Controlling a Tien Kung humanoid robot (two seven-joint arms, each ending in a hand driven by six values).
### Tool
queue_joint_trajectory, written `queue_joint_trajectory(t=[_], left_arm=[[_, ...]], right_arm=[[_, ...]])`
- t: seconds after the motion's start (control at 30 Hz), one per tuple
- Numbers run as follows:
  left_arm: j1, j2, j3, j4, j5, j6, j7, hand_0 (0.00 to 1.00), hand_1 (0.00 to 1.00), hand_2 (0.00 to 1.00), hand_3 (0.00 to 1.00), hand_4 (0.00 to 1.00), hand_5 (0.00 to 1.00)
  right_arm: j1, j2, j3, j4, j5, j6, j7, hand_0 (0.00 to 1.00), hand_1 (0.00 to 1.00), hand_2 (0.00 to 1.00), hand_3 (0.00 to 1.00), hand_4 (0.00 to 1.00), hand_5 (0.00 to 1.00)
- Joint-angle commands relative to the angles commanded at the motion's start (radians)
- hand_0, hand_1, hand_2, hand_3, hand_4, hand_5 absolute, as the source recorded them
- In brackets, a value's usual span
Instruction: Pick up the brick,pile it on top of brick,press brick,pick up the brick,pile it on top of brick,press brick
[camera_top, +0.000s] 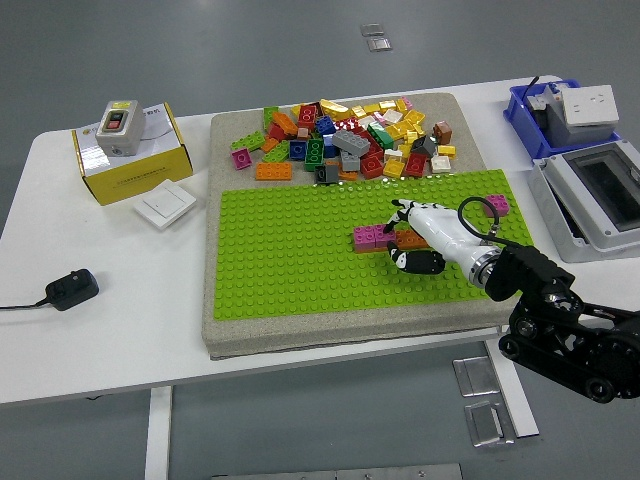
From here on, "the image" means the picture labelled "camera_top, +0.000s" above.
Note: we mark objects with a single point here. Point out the dark grey slope brick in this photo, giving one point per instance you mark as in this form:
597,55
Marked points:
424,145

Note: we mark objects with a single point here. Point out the square grey brick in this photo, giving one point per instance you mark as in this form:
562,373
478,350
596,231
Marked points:
350,162

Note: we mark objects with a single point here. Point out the dark green ringed brick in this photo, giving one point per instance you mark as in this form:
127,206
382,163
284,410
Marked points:
314,152

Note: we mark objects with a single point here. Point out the grey device block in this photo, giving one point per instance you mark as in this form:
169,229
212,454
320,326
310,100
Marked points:
575,135

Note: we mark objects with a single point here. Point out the white table leg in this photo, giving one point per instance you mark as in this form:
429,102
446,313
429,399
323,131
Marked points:
517,405
159,435

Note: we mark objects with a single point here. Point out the golden yellow wedge brick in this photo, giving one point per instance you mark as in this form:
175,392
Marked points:
334,106

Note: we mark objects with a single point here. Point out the small salmon brick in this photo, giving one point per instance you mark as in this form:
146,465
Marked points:
303,132

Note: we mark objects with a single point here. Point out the large metal floor plate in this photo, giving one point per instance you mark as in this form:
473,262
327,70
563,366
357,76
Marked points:
475,376
487,424

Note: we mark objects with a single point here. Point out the blue plastic bin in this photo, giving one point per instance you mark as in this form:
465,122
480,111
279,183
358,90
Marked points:
520,112

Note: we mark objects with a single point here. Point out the red white-spotted brick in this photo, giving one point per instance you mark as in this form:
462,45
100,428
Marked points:
346,124

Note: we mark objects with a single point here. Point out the white brick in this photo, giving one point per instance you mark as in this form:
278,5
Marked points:
392,151
392,116
441,164

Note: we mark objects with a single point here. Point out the grey electrical enclosure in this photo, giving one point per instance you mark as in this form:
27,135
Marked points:
560,200

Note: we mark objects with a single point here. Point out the grey-brown foam mat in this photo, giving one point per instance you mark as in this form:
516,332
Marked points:
225,130

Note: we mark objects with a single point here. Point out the small metal floor plate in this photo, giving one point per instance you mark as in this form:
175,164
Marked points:
372,29
380,45

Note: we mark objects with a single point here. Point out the grey push-button switch box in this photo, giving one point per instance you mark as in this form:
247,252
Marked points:
120,140

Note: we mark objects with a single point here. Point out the long orange brick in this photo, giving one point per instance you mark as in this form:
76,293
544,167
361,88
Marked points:
407,240

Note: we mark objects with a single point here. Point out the lime green studded baseplate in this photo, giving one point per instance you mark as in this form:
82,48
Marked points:
300,270

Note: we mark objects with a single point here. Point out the long grey brick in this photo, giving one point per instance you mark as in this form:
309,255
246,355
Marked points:
351,142

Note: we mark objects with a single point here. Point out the magenta square brick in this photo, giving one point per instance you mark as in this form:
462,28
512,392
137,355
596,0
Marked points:
501,202
381,241
364,238

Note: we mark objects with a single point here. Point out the black power adapter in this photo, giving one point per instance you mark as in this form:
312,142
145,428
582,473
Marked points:
72,291

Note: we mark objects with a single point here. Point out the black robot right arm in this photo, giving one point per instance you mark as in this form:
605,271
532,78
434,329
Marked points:
530,272

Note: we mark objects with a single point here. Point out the white wall socket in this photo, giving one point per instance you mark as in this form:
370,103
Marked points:
587,105

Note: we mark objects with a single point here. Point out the blue studded brick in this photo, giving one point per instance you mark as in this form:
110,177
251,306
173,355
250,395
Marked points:
325,125

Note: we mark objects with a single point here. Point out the large red brick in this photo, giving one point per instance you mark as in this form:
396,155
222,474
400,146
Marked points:
307,115

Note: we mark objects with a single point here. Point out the red square ringed brick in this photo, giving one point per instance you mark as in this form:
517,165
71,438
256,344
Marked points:
371,166

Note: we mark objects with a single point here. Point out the dark grey ringed brick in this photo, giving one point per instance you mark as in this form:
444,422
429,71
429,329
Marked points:
327,175

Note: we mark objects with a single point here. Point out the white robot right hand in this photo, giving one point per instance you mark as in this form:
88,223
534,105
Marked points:
445,232

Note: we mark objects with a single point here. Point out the lime green long brick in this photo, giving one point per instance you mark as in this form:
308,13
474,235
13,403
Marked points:
277,152
247,140

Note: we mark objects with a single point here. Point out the yellow white cardboard box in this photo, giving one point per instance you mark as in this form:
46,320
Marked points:
140,180

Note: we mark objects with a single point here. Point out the flat orange eight-stud brick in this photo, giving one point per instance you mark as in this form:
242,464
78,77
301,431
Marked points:
273,171

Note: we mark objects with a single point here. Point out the brown brick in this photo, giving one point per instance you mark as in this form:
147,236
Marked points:
442,131

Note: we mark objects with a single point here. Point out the small orange brick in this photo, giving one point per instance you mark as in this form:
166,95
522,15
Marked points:
269,145
348,176

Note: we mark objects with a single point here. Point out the small pink brick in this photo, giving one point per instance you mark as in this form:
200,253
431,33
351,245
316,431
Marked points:
407,102

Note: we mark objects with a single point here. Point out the white wall switch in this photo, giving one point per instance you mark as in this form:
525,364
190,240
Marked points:
165,205

